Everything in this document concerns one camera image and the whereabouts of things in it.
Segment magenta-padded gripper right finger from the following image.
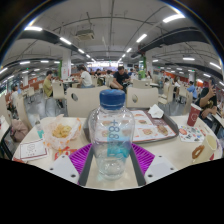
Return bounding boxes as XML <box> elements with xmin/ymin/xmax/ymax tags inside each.
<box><xmin>129</xmin><ymin>143</ymin><xmax>178</xmax><ymax>187</ymax></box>

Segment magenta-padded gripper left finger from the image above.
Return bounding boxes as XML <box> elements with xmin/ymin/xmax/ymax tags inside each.
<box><xmin>49</xmin><ymin>143</ymin><xmax>94</xmax><ymax>187</ymax></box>

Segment clear water bottle blue cap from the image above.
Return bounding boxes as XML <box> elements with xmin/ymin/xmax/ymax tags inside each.
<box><xmin>88</xmin><ymin>88</ymin><xmax>136</xmax><ymax>182</ymax></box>

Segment red white snack wrapper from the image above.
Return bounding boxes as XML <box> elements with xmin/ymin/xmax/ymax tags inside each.
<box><xmin>53</xmin><ymin>146</ymin><xmax>78</xmax><ymax>162</ymax></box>

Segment white printed card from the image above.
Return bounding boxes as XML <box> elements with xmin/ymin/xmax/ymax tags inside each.
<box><xmin>19</xmin><ymin>138</ymin><xmax>49</xmax><ymax>162</ymax></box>

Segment clear plastic snack bag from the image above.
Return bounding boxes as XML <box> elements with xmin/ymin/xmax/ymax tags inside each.
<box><xmin>43</xmin><ymin>114</ymin><xmax>83</xmax><ymax>151</ymax></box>

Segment dark tray with paper liner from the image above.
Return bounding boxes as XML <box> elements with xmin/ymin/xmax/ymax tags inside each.
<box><xmin>83</xmin><ymin>107</ymin><xmax>180</xmax><ymax>144</ymax></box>

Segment colourful sticker sheet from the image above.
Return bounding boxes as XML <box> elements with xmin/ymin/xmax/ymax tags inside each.
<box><xmin>178</xmin><ymin>124</ymin><xmax>208</xmax><ymax>144</ymax></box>

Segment white crumpled napkin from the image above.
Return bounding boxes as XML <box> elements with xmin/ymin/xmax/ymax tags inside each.
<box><xmin>147</xmin><ymin>103</ymin><xmax>165</xmax><ymax>119</ymax></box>

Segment pink backpack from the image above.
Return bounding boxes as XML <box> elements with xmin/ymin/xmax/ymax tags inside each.
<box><xmin>11</xmin><ymin>119</ymin><xmax>29</xmax><ymax>143</ymax></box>

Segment red paper cup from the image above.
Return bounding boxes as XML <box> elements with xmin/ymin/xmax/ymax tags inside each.
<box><xmin>186</xmin><ymin>103</ymin><xmax>203</xmax><ymax>128</ymax></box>

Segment cream table black legs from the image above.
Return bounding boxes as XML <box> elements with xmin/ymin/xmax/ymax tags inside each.
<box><xmin>0</xmin><ymin>114</ymin><xmax>13</xmax><ymax>158</ymax></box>
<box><xmin>209</xmin><ymin>113</ymin><xmax>224</xmax><ymax>134</ymax></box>

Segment cream chair with hole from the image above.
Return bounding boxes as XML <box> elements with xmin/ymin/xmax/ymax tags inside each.
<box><xmin>125</xmin><ymin>86</ymin><xmax>160</xmax><ymax>109</ymax></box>
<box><xmin>65</xmin><ymin>85</ymin><xmax>109</xmax><ymax>118</ymax></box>

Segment cream chairs group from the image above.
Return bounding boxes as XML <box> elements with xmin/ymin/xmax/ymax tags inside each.
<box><xmin>131</xmin><ymin>78</ymin><xmax>194</xmax><ymax>108</ymax></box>

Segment person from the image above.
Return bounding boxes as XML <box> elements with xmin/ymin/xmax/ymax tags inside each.
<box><xmin>109</xmin><ymin>65</ymin><xmax>132</xmax><ymax>91</ymax></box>
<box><xmin>42</xmin><ymin>69</ymin><xmax>55</xmax><ymax>98</ymax></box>
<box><xmin>9</xmin><ymin>83</ymin><xmax>20</xmax><ymax>109</ymax></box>
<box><xmin>76</xmin><ymin>64</ymin><xmax>94</xmax><ymax>89</ymax></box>
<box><xmin>194</xmin><ymin>79</ymin><xmax>219</xmax><ymax>129</ymax></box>

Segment ceiling air conditioner unit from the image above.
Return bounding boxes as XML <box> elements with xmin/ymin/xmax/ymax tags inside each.
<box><xmin>75</xmin><ymin>29</ymin><xmax>96</xmax><ymax>42</ymax></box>

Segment ceiling lights group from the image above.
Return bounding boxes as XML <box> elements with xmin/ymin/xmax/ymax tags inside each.
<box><xmin>0</xmin><ymin>13</ymin><xmax>224</xmax><ymax>88</ymax></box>

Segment cream mug brown ring handle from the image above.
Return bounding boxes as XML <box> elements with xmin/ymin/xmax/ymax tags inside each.
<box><xmin>191</xmin><ymin>134</ymin><xmax>219</xmax><ymax>164</ymax></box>

